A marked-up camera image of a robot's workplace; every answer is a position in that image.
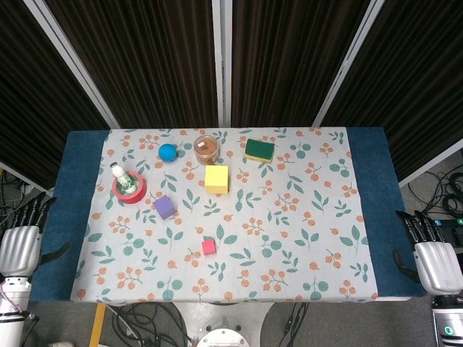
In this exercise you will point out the black power strip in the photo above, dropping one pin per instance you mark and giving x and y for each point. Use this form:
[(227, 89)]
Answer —
[(450, 222)]

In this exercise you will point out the small pink cube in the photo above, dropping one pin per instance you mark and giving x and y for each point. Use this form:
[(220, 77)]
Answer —
[(208, 248)]

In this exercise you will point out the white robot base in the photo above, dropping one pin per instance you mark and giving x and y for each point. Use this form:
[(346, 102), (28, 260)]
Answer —
[(224, 325)]

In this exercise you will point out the red tape roll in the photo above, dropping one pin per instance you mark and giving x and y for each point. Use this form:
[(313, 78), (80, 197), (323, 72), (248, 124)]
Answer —
[(135, 197)]

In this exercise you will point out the yellow post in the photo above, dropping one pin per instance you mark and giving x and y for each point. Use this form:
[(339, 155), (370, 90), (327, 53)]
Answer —
[(97, 325)]

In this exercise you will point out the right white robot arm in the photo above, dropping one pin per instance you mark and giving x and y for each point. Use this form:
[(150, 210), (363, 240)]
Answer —
[(448, 318)]

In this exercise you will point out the large yellow cube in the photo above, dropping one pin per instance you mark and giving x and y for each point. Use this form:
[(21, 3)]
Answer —
[(216, 179)]

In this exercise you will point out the small white drink bottle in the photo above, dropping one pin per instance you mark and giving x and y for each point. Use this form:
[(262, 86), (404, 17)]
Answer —
[(123, 179)]

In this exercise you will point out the blue table cover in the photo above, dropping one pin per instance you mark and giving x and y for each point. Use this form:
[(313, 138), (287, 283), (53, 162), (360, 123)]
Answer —
[(68, 202)]

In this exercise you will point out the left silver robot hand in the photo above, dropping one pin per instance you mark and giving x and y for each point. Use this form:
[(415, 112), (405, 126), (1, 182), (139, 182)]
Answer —
[(20, 249)]

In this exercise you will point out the dark folding screen panel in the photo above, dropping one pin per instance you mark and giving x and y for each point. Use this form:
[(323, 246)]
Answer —
[(416, 90), (289, 61), (144, 61), (32, 108)]

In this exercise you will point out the floral print tablecloth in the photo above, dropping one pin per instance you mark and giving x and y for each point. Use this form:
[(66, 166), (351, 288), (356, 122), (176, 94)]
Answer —
[(253, 231)]

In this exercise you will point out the purple cube block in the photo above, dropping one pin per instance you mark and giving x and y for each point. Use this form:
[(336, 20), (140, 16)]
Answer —
[(164, 207)]

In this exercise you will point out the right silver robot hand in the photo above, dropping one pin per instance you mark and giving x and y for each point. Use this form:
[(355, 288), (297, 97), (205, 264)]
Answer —
[(439, 265)]

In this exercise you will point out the clear jar brown contents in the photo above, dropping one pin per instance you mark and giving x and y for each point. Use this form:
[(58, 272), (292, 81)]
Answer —
[(206, 149)]

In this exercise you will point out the green yellow sponge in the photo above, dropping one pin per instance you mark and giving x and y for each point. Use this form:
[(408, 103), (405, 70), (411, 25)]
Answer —
[(259, 150)]

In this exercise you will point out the blue ball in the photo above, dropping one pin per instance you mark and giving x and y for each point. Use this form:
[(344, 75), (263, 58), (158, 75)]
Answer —
[(168, 152)]

